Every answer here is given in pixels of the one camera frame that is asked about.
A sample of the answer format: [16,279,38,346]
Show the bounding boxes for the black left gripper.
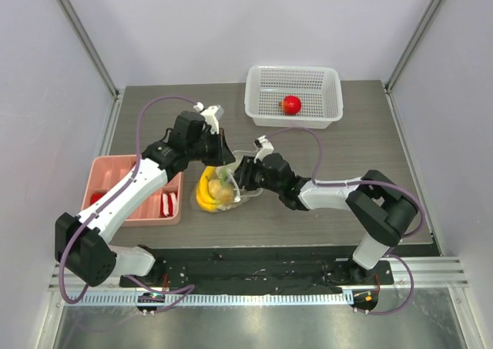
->
[186,127,236,166]

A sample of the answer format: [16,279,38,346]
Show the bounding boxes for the red white striped cloth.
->
[161,192,178,218]

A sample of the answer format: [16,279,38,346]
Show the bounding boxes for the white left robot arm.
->
[55,106,235,287]

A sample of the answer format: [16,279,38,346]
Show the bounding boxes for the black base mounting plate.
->
[139,246,394,296]

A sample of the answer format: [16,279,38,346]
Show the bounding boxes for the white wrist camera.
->
[253,135,274,163]
[193,102,224,134]

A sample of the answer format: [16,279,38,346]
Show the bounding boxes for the red cloth lower left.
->
[89,192,106,206]

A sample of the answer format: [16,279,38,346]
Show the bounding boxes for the yellow fake bananas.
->
[196,166,217,213]

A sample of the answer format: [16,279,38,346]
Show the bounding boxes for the white perforated plastic basket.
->
[244,65,344,129]

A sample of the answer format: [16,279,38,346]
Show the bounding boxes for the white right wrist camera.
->
[253,135,274,163]

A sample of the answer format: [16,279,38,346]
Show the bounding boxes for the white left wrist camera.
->
[193,102,224,134]

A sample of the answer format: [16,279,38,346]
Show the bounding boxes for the clear zip top bag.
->
[192,150,263,213]

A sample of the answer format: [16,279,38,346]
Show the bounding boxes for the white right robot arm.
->
[234,153,422,284]

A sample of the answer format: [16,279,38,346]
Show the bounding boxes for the yellow fake lemon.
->
[208,179,236,204]

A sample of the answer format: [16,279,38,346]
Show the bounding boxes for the white slotted cable duct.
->
[78,290,354,307]

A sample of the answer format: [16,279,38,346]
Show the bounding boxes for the pink compartment tray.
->
[81,155,184,227]

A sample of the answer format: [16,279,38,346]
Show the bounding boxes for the red fake pomegranate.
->
[279,95,302,116]

